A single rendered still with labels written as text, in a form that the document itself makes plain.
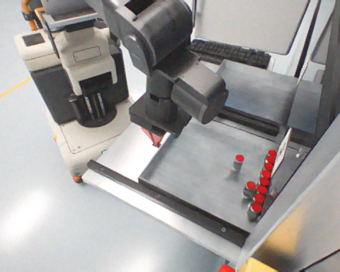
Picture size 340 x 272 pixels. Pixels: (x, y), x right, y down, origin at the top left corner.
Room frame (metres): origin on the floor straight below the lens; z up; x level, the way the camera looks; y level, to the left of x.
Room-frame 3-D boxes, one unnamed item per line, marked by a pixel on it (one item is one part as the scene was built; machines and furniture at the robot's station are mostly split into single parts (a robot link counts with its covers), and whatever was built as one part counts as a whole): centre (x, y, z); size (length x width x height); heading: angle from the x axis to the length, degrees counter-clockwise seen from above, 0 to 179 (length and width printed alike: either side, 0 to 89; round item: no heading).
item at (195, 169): (0.32, -0.14, 0.90); 0.34 x 0.26 x 0.04; 62
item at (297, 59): (1.03, -0.63, 0.73); 1.98 x 0.01 x 0.25; 152
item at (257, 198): (0.27, -0.21, 0.91); 0.18 x 0.02 x 0.05; 151
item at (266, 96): (0.62, -0.30, 0.90); 0.34 x 0.26 x 0.04; 62
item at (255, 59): (1.04, -0.28, 0.82); 0.40 x 0.14 x 0.02; 65
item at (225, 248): (0.50, -0.16, 0.87); 0.70 x 0.48 x 0.02; 152
